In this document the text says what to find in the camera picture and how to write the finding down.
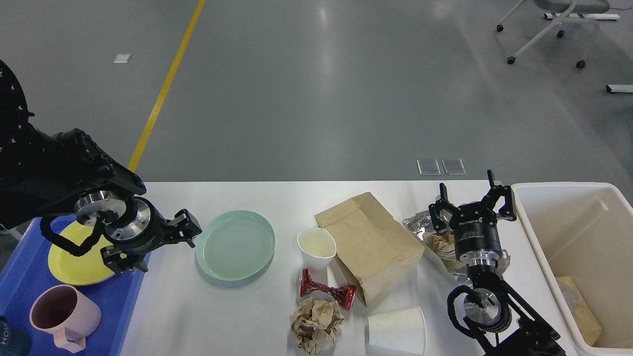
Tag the right floor socket plate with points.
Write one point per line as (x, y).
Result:
(454, 166)

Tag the lying white paper cup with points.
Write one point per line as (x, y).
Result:
(403, 330)

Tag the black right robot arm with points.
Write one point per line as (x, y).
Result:
(490, 311)

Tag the white floor marker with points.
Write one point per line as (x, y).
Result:
(122, 58)

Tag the pink mug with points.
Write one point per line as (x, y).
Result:
(67, 314)

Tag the yellow plate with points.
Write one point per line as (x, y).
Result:
(79, 271)

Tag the white plastic bin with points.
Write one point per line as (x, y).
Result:
(583, 230)

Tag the blue plastic tray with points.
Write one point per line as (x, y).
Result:
(26, 275)

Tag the white furniture foot right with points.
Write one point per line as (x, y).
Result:
(619, 88)

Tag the crumpled aluminium foil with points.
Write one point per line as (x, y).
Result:
(420, 223)

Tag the dark teal mug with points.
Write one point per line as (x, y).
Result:
(13, 341)

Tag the white table leg base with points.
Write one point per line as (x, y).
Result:
(603, 17)

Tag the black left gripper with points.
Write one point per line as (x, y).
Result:
(142, 231)

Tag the red foil candy wrapper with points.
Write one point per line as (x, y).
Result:
(343, 295)

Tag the mint green plate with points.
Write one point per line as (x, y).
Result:
(235, 245)

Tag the floor socket plate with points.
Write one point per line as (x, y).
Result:
(454, 166)
(428, 167)

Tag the brown paper bag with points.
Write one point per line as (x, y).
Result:
(374, 250)

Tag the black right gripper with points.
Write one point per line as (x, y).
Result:
(474, 237)

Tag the crumpled brown paper ball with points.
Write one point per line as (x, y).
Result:
(315, 325)

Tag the crumpled brown paper napkin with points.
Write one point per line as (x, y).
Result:
(443, 245)

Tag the white office chair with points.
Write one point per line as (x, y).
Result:
(566, 7)

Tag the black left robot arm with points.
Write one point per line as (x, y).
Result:
(79, 193)

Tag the upright white paper cup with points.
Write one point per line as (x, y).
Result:
(317, 247)

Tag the brown paper in bin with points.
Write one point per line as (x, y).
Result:
(585, 320)

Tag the left floor socket plate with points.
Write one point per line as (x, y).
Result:
(428, 167)

